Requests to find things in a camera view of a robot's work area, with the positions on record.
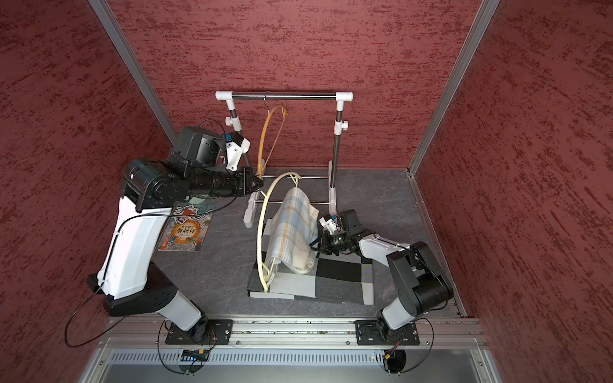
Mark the grey black checkered scarf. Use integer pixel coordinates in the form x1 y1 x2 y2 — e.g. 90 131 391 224
246 217 375 306

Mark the blue plaid fringed scarf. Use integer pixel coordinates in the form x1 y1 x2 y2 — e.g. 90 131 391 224
266 187 319 274

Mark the light cream wooden hanger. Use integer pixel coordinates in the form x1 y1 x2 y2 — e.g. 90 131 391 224
255 172 302 294

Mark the brown wooden hanger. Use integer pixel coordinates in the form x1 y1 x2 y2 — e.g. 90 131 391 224
256 104 290 177

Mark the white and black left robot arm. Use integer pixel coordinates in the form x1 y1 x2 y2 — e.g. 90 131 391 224
87 126 263 344

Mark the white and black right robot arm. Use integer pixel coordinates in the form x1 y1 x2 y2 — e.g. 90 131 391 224
312 210 453 345

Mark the colourful illustrated book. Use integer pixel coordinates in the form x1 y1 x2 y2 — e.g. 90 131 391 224
157 199 215 252

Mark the left aluminium corner profile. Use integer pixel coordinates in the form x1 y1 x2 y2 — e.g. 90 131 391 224
88 0 177 145

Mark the aluminium corner profile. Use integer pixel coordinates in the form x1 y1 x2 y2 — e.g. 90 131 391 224
88 0 177 145
406 0 501 176

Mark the white and steel clothes rack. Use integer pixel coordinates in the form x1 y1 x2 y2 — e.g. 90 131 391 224
215 90 354 215

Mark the right aluminium corner profile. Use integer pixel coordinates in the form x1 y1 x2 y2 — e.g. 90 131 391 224
406 0 501 176

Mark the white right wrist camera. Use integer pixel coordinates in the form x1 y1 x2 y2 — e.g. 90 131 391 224
319 215 340 235

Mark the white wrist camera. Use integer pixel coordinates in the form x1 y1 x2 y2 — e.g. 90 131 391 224
225 132 251 172
319 215 340 235

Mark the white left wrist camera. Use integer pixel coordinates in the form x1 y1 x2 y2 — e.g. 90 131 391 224
225 132 251 172

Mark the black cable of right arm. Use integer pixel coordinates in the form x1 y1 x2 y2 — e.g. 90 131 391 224
382 315 435 374

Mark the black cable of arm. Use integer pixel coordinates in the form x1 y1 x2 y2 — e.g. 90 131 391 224
64 116 240 377
382 315 435 374

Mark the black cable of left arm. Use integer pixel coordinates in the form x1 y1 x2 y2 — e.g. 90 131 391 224
64 116 240 377

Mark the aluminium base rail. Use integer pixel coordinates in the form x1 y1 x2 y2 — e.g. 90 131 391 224
94 315 489 350

